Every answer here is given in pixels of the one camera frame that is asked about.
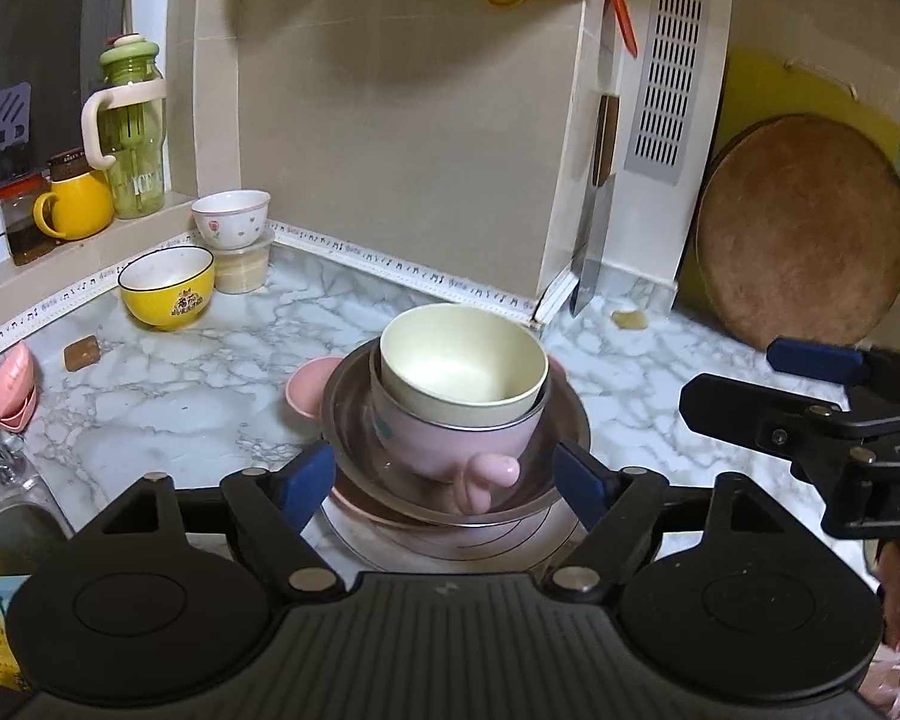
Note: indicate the large white plate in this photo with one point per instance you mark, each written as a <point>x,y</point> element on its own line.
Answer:
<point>457,547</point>

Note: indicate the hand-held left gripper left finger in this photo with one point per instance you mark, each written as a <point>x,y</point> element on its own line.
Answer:
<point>311,480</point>

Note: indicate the red-lidded glass jar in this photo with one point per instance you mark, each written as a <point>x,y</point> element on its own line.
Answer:
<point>26,225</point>

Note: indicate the grey vent grille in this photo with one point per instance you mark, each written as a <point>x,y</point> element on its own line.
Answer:
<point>664,90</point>

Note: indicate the cream bowl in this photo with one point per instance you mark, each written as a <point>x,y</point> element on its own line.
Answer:
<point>457,367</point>

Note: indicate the white floral bowl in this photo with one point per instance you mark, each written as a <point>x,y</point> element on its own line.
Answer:
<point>232,221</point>

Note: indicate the pink mouse-shaped plate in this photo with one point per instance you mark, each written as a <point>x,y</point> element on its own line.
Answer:
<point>311,390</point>

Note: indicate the yellow mug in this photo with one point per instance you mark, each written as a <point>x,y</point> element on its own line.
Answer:
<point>82,206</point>

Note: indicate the clear plastic container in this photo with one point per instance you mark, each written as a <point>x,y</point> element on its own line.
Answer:
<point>244,270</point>

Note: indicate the round wooden cutting board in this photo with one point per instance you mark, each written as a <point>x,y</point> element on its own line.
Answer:
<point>802,232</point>

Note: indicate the green water bottle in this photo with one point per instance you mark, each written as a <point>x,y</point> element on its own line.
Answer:
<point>131,142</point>

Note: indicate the yellow plastic cutting board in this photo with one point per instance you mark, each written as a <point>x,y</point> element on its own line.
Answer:
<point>780,86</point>

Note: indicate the pink shell-shaped holder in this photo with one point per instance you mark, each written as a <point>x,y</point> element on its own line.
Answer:
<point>13,390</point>

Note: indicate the stainless steel sink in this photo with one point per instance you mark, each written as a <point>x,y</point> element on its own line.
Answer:
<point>15,532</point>

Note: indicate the stainless steel bowl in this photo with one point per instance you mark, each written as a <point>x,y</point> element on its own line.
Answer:
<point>352,420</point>

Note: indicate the yellow bowl with black rim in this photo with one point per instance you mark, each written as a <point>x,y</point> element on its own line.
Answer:
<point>169,300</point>

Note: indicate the brown square pad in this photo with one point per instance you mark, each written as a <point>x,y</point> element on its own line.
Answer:
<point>81,354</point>

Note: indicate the small brown pad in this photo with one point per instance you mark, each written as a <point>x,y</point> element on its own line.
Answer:
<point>630,320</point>

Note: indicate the pink steel-lined bowl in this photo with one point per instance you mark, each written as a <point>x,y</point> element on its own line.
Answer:
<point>450,442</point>

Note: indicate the music note edge tape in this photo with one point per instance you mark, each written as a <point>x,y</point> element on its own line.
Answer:
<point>390,268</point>

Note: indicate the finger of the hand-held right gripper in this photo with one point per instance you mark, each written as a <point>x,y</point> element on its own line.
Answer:
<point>742,412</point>
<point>817,360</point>

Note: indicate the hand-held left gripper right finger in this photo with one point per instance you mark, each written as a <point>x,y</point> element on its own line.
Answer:
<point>581,484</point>

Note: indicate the orange spatula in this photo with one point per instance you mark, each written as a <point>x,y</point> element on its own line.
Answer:
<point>624,15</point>

